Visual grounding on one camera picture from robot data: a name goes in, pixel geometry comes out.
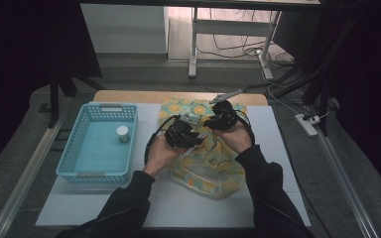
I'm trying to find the white power strip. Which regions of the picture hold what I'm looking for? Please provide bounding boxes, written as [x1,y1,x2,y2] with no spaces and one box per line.
[294,113,321,138]

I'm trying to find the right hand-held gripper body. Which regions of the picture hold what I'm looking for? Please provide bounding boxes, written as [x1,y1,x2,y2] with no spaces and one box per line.
[208,89,245,132]

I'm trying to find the small jar with white lid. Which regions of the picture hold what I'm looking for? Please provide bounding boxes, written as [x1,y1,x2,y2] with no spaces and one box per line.
[115,125,131,144]

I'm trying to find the black tripod stand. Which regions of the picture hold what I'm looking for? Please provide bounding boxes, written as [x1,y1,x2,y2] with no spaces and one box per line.
[48,67,107,129]

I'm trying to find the person's left hand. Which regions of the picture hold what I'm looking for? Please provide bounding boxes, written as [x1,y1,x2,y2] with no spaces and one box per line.
[142,133,188,179]

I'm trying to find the person's right hand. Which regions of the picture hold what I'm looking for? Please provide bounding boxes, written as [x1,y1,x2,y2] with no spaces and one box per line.
[212,120,255,155]

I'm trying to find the floral cloth bag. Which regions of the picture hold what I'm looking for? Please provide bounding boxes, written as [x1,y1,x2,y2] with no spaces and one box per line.
[158,96,249,201]

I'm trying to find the black metal stand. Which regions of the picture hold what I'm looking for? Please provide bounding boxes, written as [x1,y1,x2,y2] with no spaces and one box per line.
[271,13,365,137]

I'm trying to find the white desk frame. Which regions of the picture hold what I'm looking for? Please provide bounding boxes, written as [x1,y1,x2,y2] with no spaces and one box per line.
[188,6,283,80]

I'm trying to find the white power cable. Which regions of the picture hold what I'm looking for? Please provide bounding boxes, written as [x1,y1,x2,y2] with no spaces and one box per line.
[261,63,330,122]

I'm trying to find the black floor cables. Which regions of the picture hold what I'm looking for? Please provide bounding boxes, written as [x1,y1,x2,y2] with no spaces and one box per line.
[195,8,307,95]

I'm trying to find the aluminium rail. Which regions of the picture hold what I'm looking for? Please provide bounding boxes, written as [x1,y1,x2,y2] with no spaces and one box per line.
[316,130,380,238]
[0,110,67,238]

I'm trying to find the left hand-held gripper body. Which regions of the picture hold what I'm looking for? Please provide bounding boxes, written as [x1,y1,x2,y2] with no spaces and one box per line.
[163,113,202,150]

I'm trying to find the white table mat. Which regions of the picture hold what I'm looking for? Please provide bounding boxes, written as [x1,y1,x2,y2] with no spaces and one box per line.
[35,102,313,229]

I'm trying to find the light blue plastic basket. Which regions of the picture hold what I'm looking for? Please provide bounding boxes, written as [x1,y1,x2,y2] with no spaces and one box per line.
[56,101,139,184]

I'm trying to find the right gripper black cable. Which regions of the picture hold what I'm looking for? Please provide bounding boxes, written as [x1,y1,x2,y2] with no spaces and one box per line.
[235,109,257,147]

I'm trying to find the wooden table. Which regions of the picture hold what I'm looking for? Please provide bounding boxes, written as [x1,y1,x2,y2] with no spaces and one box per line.
[92,89,269,107]

